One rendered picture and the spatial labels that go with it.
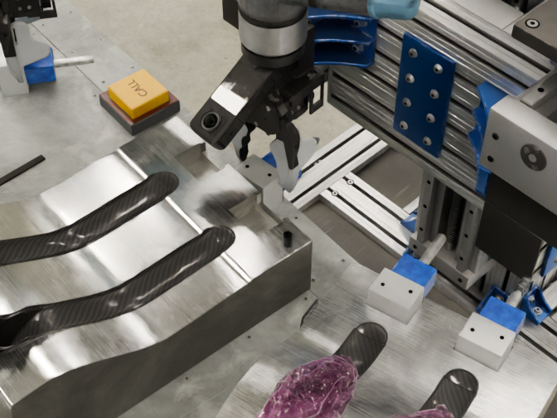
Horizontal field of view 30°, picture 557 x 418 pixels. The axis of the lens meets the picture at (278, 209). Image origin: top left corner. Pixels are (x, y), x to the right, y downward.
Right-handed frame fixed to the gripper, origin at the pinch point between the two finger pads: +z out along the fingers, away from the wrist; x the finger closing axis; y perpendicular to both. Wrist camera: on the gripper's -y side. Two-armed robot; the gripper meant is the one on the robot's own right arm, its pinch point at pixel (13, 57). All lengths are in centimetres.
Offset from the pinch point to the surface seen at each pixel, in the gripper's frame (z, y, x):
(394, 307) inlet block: -3, 40, -53
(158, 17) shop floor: 85, 26, 114
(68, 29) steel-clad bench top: 4.6, 7.4, 10.7
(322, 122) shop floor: 85, 61, 65
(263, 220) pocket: -1.7, 28.0, -37.0
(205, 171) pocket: -1.7, 22.5, -27.9
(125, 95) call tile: 0.9, 14.4, -9.6
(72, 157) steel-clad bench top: 4.6, 6.3, -16.2
